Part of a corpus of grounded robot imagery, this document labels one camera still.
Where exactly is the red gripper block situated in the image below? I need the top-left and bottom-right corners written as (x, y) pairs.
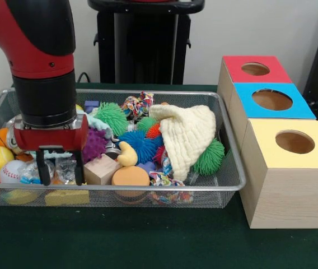
top-left (13, 115), bottom-right (90, 187)

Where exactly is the clear mesh bin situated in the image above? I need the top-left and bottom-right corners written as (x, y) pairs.
top-left (0, 88), bottom-right (247, 209)

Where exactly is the wooden three-hole sorting box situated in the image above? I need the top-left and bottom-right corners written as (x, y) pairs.
top-left (217, 55), bottom-right (318, 229)

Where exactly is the wooden cube block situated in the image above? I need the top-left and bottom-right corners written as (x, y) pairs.
top-left (83, 154), bottom-right (120, 185)

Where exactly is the purple spiky ball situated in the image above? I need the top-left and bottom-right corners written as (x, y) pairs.
top-left (82, 128), bottom-right (108, 164)

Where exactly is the mint green cloth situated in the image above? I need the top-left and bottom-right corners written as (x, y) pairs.
top-left (83, 111), bottom-right (114, 138)

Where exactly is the orange round disc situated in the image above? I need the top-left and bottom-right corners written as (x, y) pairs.
top-left (111, 166), bottom-right (150, 198)

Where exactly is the green spiky ball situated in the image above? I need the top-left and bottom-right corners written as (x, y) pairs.
top-left (193, 138), bottom-right (226, 176)
top-left (95, 102), bottom-right (128, 137)

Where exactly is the blue spiky ball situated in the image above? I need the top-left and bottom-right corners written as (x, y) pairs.
top-left (117, 131), bottom-right (158, 164)

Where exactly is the dark green table cloth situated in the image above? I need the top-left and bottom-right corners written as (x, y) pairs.
top-left (0, 83), bottom-right (318, 269)

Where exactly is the cream knitted cloth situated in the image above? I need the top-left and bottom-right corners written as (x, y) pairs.
top-left (149, 104), bottom-right (217, 181)

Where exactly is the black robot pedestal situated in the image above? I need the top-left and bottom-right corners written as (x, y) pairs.
top-left (88, 0), bottom-right (205, 85)

